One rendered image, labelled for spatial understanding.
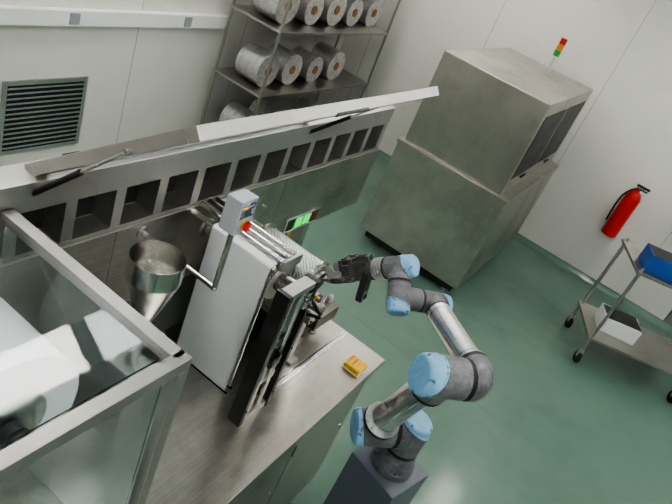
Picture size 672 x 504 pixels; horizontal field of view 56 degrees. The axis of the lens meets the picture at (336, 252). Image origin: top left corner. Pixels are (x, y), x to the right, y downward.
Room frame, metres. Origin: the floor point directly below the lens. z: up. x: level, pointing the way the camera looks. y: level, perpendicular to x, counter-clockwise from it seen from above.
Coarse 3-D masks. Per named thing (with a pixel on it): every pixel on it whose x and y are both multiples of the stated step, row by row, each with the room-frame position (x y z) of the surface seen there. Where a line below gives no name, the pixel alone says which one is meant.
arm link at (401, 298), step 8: (392, 280) 1.72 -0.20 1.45; (400, 280) 1.72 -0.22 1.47; (408, 280) 1.73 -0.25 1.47; (392, 288) 1.70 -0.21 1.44; (400, 288) 1.70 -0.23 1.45; (408, 288) 1.71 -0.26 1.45; (416, 288) 1.74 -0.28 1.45; (392, 296) 1.68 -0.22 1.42; (400, 296) 1.68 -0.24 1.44; (408, 296) 1.69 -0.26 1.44; (416, 296) 1.71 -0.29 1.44; (424, 296) 1.72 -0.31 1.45; (392, 304) 1.66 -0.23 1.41; (400, 304) 1.66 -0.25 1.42; (408, 304) 1.68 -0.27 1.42; (416, 304) 1.70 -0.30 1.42; (392, 312) 1.66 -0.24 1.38; (400, 312) 1.65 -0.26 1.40; (408, 312) 1.67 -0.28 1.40
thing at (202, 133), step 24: (384, 96) 1.69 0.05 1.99; (408, 96) 1.83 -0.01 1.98; (432, 96) 1.98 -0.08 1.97; (240, 120) 1.13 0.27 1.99; (264, 120) 1.19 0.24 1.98; (288, 120) 1.27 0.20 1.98; (312, 120) 2.15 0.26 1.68; (336, 120) 2.15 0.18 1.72; (120, 144) 1.08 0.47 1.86; (144, 144) 1.06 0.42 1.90; (168, 144) 1.03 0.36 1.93; (192, 144) 1.63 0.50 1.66; (48, 168) 1.15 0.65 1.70; (72, 168) 1.25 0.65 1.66
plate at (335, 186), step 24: (336, 168) 2.48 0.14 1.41; (360, 168) 2.71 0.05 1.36; (264, 192) 2.02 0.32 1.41; (288, 192) 2.18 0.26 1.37; (312, 192) 2.36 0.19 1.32; (336, 192) 2.57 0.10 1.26; (360, 192) 2.82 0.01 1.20; (168, 216) 1.57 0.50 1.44; (192, 216) 1.67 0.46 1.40; (264, 216) 2.07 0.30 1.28; (288, 216) 2.24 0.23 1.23; (96, 240) 1.33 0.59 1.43; (120, 240) 1.41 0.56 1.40; (144, 240) 1.50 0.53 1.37; (168, 240) 1.60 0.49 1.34; (192, 240) 1.71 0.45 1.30; (96, 264) 1.35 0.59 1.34; (120, 264) 1.43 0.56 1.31; (192, 264) 1.74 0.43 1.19; (120, 288) 1.45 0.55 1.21
